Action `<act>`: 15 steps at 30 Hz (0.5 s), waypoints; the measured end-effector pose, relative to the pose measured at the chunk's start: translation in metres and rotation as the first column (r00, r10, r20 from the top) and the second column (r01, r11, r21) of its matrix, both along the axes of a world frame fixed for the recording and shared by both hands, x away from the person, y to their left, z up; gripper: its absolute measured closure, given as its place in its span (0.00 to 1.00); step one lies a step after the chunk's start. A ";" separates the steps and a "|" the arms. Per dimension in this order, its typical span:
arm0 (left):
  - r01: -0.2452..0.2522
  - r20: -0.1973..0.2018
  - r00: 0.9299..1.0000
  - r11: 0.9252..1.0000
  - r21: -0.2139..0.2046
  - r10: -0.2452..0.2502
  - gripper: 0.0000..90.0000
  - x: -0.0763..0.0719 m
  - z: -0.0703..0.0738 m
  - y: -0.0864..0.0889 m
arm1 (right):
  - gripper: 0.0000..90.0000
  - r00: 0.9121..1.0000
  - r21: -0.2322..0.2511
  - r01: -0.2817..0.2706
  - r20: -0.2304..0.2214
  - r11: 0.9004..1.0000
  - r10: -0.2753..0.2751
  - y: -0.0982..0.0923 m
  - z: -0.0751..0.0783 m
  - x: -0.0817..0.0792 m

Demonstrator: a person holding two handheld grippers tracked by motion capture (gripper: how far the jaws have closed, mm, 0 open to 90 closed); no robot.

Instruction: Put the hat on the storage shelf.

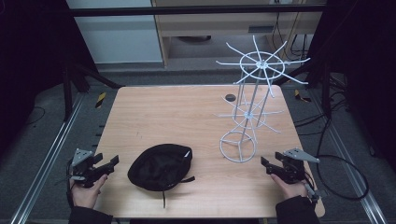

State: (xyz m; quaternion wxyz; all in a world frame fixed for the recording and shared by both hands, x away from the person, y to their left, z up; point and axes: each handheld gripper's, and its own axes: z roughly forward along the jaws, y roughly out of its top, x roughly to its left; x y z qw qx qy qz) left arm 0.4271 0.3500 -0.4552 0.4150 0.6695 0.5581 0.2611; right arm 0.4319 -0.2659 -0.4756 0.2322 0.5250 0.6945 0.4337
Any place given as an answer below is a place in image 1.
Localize yellow black hazard tape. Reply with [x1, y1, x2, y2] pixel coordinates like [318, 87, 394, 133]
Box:
[293, 89, 312, 104]
[94, 91, 107, 109]

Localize black hat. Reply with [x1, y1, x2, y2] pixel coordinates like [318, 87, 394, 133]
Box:
[127, 143, 196, 209]

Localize black curtain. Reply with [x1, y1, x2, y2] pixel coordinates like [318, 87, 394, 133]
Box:
[307, 0, 396, 175]
[0, 0, 98, 157]

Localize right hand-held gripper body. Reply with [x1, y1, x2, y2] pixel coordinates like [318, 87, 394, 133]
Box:
[270, 147, 321, 185]

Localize black horizontal frame bar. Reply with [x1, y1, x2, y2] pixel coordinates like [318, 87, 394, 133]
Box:
[68, 4, 327, 18]

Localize white wire display rack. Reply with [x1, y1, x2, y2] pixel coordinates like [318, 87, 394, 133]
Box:
[214, 35, 312, 164]

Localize white cabinet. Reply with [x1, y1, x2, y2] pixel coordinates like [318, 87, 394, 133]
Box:
[65, 0, 164, 65]

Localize person's right hand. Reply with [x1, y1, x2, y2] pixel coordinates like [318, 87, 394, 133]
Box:
[269, 173, 308, 202]

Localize thin black floor cable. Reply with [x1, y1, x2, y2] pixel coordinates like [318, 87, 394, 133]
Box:
[25, 105, 47, 126]

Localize black looped floor cable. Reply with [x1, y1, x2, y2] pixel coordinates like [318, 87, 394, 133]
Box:
[293, 106, 371, 202]

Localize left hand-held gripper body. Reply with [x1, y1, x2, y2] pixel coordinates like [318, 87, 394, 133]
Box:
[69, 147, 106, 189]

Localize black hanging cables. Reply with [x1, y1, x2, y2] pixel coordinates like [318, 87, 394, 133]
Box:
[270, 11, 314, 62]

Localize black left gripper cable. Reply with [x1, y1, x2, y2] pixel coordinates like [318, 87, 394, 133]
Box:
[54, 160, 75, 209]

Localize black metal stand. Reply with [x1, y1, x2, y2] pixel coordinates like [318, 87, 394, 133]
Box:
[61, 60, 124, 123]
[274, 60, 335, 120]

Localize light wooden desk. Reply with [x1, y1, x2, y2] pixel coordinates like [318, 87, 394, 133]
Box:
[150, 0, 328, 67]

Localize grey right gripper cable plug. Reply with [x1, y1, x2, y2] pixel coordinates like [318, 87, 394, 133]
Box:
[303, 181, 328, 203]

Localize person's left hand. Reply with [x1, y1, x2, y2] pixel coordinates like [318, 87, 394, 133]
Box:
[71, 174, 109, 210]

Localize aluminium floor rail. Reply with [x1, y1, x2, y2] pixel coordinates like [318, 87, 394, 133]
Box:
[9, 92, 86, 224]
[309, 88, 389, 224]

